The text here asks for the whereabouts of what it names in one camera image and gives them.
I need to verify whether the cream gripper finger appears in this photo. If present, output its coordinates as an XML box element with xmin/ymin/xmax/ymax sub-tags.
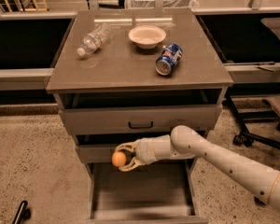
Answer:
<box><xmin>115</xmin><ymin>142</ymin><xmax>136</xmax><ymax>153</ymax></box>
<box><xmin>119</xmin><ymin>157</ymin><xmax>143</xmax><ymax>172</ymax></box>

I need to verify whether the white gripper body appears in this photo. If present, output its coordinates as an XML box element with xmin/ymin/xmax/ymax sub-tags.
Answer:
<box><xmin>134</xmin><ymin>138</ymin><xmax>156</xmax><ymax>165</ymax></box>

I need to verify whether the orange fruit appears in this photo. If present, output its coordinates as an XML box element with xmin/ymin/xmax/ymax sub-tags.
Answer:
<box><xmin>111</xmin><ymin>151</ymin><xmax>127</xmax><ymax>167</ymax></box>

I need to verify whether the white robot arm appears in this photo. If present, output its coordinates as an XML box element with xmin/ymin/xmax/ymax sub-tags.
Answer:
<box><xmin>111</xmin><ymin>125</ymin><xmax>280</xmax><ymax>212</ymax></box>

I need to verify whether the grey bottom drawer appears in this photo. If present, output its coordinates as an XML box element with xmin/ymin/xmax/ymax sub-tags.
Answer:
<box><xmin>87</xmin><ymin>159</ymin><xmax>208</xmax><ymax>224</ymax></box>

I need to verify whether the grey drawer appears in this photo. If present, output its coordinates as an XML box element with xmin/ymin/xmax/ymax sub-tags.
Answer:
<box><xmin>87</xmin><ymin>159</ymin><xmax>208</xmax><ymax>224</ymax></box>
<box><xmin>73</xmin><ymin>132</ymin><xmax>168</xmax><ymax>163</ymax></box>
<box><xmin>60</xmin><ymin>89</ymin><xmax>225</xmax><ymax>135</ymax></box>

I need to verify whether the grey middle drawer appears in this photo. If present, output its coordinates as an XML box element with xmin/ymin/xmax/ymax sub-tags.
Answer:
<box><xmin>73</xmin><ymin>132</ymin><xmax>168</xmax><ymax>163</ymax></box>

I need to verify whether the grey top drawer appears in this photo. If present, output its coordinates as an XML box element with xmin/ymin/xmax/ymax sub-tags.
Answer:
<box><xmin>60</xmin><ymin>89</ymin><xmax>225</xmax><ymax>135</ymax></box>

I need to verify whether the grey drawer cabinet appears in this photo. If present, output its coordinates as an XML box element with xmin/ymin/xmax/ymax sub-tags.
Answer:
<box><xmin>46</xmin><ymin>8</ymin><xmax>234</xmax><ymax>224</ymax></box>

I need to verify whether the black office chair base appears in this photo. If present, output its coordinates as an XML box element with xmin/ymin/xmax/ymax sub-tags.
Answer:
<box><xmin>222</xmin><ymin>93</ymin><xmax>280</xmax><ymax>205</ymax></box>

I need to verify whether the blue soda can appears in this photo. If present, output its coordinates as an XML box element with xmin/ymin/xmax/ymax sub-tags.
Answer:
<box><xmin>155</xmin><ymin>43</ymin><xmax>183</xmax><ymax>76</ymax></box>

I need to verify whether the white paper bowl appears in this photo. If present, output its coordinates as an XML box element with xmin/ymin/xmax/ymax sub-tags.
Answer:
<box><xmin>128</xmin><ymin>25</ymin><xmax>166</xmax><ymax>49</ymax></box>

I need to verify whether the clear plastic water bottle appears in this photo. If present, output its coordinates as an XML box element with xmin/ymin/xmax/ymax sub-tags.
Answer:
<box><xmin>77</xmin><ymin>23</ymin><xmax>112</xmax><ymax>57</ymax></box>

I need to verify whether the black object bottom left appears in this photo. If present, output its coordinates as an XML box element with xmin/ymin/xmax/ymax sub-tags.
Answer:
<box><xmin>12</xmin><ymin>201</ymin><xmax>31</xmax><ymax>224</ymax></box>

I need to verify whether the clear plastic bin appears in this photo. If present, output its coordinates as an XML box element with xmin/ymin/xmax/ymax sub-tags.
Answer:
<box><xmin>125</xmin><ymin>0</ymin><xmax>199</xmax><ymax>9</ymax></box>

